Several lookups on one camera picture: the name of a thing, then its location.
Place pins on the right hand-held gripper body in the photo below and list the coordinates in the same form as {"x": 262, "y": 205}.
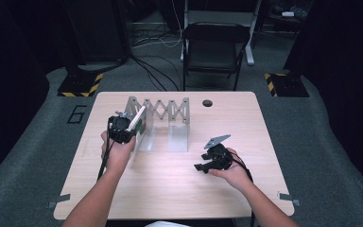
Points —
{"x": 220, "y": 156}

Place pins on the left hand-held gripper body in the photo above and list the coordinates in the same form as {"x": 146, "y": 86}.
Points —
{"x": 119, "y": 129}

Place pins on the white caterpillar picture book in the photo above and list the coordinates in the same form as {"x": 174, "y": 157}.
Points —
{"x": 137, "y": 119}

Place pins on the grey metal expandable book rack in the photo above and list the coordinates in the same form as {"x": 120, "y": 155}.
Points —
{"x": 179, "y": 126}

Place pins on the person's right hand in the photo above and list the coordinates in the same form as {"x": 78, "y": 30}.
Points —
{"x": 236, "y": 175}

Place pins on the person's left hand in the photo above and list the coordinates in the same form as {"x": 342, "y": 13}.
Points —
{"x": 118, "y": 156}

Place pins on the black stand base striped edge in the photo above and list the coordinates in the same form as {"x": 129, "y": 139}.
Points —
{"x": 78, "y": 83}
{"x": 288, "y": 85}

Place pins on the person's white clothing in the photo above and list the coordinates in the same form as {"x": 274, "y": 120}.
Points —
{"x": 167, "y": 224}

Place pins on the black equipment cabinet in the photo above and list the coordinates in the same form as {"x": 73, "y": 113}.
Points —
{"x": 97, "y": 31}

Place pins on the black folding chair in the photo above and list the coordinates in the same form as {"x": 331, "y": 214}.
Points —
{"x": 212, "y": 53}

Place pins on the small white device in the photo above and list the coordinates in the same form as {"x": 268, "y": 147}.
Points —
{"x": 288, "y": 13}

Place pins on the grey table bracket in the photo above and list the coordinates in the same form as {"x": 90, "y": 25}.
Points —
{"x": 288, "y": 198}
{"x": 59, "y": 199}

